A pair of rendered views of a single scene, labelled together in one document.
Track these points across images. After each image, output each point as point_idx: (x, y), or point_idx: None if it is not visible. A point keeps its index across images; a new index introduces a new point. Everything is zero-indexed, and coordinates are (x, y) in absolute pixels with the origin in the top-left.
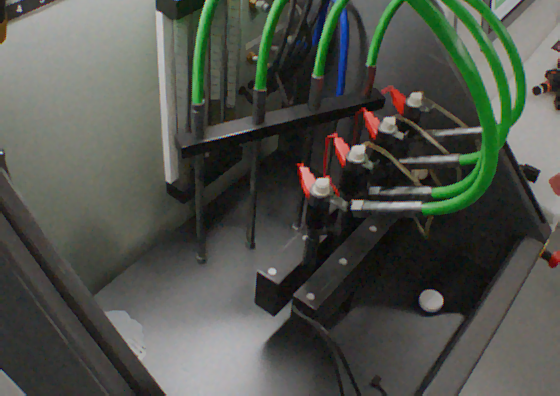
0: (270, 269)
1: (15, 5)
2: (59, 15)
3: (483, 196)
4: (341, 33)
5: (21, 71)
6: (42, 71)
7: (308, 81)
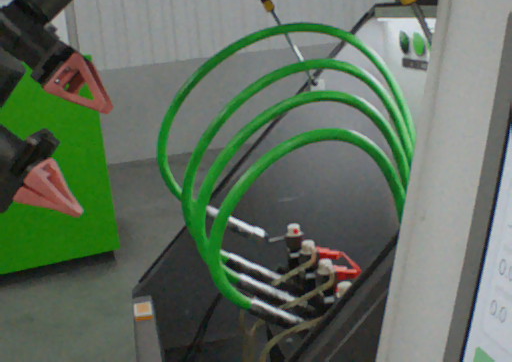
0: None
1: (410, 60)
2: (424, 81)
3: None
4: None
5: (411, 102)
6: (417, 111)
7: None
